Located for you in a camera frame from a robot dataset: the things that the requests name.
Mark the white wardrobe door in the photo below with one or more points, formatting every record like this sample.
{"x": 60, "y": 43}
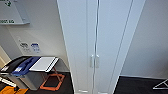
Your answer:
{"x": 111, "y": 33}
{"x": 75, "y": 40}

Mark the white bin lid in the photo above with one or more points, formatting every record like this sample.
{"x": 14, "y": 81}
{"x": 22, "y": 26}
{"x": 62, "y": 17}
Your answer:
{"x": 43, "y": 63}

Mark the white wardrobe cabinet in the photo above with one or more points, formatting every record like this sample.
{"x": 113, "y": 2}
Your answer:
{"x": 135, "y": 33}

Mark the black bin lid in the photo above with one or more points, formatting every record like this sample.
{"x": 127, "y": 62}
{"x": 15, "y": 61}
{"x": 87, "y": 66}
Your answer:
{"x": 11, "y": 64}

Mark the white tube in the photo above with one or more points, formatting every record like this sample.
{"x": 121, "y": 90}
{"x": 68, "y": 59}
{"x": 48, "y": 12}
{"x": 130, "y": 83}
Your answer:
{"x": 7, "y": 82}

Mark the orange floor frame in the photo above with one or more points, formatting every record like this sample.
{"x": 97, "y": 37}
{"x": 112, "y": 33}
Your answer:
{"x": 46, "y": 88}

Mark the white wall sign green print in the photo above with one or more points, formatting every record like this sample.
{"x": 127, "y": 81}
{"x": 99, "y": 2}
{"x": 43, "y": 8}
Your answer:
{"x": 11, "y": 13}

